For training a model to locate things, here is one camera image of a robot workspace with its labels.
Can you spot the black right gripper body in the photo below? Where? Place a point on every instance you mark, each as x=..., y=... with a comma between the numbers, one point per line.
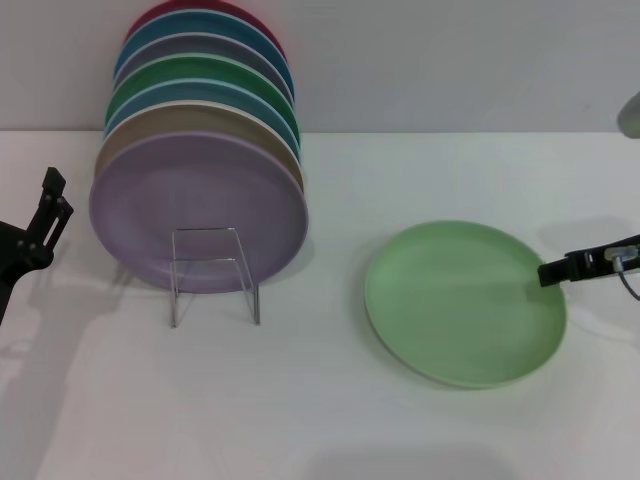
x=631, y=241

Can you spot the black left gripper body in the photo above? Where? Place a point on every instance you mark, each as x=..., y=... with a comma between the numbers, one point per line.
x=10, y=260

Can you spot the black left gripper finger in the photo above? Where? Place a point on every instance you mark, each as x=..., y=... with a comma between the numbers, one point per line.
x=50, y=220

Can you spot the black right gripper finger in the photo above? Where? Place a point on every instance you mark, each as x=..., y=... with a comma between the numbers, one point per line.
x=575, y=265

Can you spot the light green plate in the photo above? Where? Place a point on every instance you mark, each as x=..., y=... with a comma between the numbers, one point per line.
x=450, y=305

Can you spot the lavender plate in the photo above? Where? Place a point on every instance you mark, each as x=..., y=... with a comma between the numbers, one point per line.
x=200, y=190

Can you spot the tan beige plate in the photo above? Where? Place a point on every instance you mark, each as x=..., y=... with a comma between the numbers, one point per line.
x=175, y=120

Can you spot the light blue plate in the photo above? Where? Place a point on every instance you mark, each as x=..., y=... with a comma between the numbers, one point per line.
x=200, y=91

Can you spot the dark green plate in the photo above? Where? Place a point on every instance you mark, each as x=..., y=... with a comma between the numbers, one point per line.
x=200, y=67

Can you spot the dark red plate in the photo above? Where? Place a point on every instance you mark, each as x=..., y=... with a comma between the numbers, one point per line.
x=145, y=17

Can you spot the grey purple plate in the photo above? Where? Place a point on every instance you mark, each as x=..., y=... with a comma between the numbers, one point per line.
x=200, y=45

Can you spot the deep teal plate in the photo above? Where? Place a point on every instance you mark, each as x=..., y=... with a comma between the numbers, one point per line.
x=200, y=22

